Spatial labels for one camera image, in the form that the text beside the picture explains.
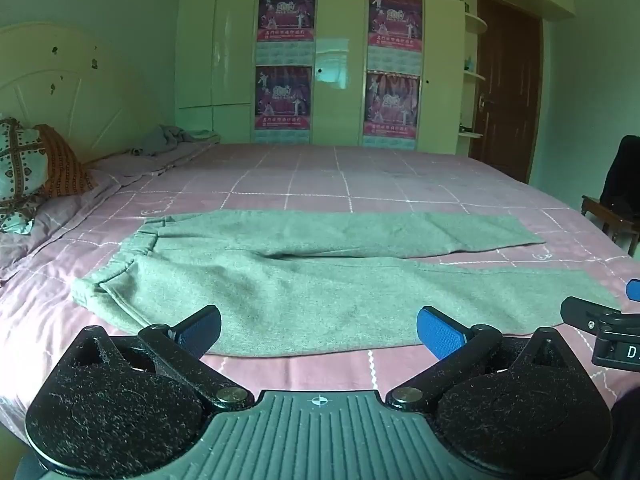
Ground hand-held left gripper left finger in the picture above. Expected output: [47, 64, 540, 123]
[64, 304, 257, 411]

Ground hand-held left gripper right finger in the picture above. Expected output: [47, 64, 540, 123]
[385, 306, 585, 411]

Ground grey-green pants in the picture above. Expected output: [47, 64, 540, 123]
[71, 210, 623, 358]

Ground wooden chair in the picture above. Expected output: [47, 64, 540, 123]
[581, 195, 640, 257]

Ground dark garment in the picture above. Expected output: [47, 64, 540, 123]
[599, 135, 640, 221]

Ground pink checked bed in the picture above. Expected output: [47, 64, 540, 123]
[0, 141, 640, 446]

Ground lavender quilt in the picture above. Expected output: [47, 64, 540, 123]
[0, 139, 222, 281]

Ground grey crumpled blanket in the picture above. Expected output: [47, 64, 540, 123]
[131, 124, 221, 157]

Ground orange patterned pillow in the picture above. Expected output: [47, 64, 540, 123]
[33, 124, 97, 198]

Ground brown wooden door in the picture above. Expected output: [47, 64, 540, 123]
[469, 0, 544, 184]

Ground teal patterned pillow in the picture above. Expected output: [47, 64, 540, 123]
[0, 117, 50, 235]

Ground cream corner shelf unit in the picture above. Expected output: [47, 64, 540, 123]
[457, 2, 488, 140]

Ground cream wooden headboard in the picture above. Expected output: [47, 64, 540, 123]
[0, 22, 177, 167]

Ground cream wardrobe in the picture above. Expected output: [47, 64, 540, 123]
[176, 0, 577, 157]

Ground pink wall poster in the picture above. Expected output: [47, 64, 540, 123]
[255, 65, 314, 130]
[257, 0, 317, 44]
[368, 0, 424, 54]
[363, 72, 420, 138]

